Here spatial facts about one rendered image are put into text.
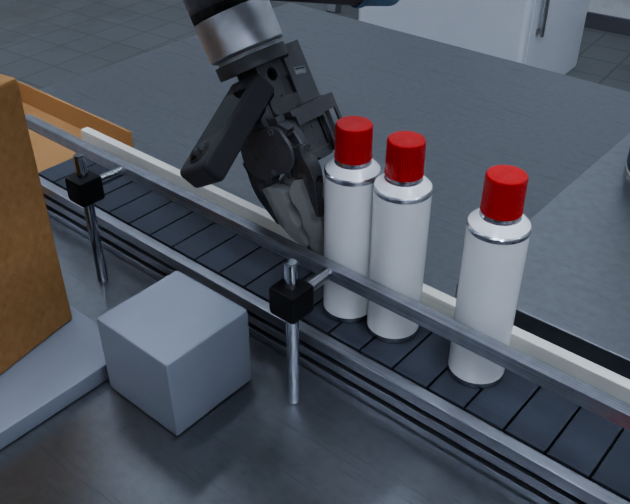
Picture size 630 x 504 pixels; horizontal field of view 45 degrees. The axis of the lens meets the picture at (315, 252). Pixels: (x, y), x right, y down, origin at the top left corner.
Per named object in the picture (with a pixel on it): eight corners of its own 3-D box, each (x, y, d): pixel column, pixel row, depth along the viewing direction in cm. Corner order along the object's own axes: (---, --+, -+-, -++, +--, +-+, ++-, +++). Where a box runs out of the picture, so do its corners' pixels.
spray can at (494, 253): (514, 366, 71) (553, 171, 59) (486, 397, 68) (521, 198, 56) (465, 342, 74) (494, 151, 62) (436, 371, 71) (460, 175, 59)
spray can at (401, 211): (429, 323, 76) (449, 136, 65) (399, 351, 73) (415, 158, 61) (385, 303, 79) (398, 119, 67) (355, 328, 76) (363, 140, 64)
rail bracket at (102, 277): (149, 262, 93) (131, 140, 84) (100, 291, 89) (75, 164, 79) (132, 253, 95) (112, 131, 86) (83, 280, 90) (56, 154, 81)
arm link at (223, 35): (225, 8, 67) (176, 36, 73) (246, 57, 68) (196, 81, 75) (283, -11, 72) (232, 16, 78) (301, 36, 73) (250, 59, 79)
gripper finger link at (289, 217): (353, 240, 81) (319, 158, 78) (316, 265, 77) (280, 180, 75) (332, 243, 83) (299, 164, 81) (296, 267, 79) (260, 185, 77)
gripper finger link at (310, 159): (339, 209, 73) (303, 123, 71) (328, 216, 72) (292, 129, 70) (306, 215, 77) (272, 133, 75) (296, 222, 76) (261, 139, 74)
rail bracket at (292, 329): (343, 375, 77) (347, 239, 68) (295, 416, 73) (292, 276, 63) (318, 360, 79) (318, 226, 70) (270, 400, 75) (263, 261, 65)
